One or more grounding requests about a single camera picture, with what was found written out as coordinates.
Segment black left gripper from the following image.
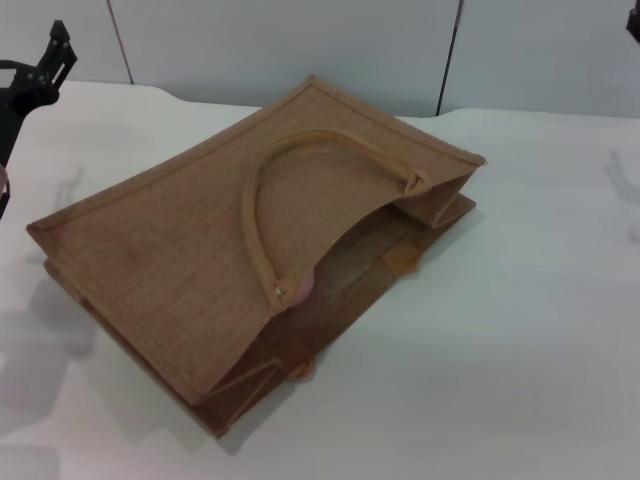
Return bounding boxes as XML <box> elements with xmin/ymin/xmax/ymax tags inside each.
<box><xmin>0</xmin><ymin>19</ymin><xmax>80</xmax><ymax>167</ymax></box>

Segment pink toy peach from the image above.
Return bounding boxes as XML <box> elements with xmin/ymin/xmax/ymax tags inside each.
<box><xmin>291</xmin><ymin>269</ymin><xmax>317</xmax><ymax>307</ymax></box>

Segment brown jute handbag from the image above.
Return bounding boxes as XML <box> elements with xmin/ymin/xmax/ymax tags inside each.
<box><xmin>24</xmin><ymin>74</ymin><xmax>489</xmax><ymax>442</ymax></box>

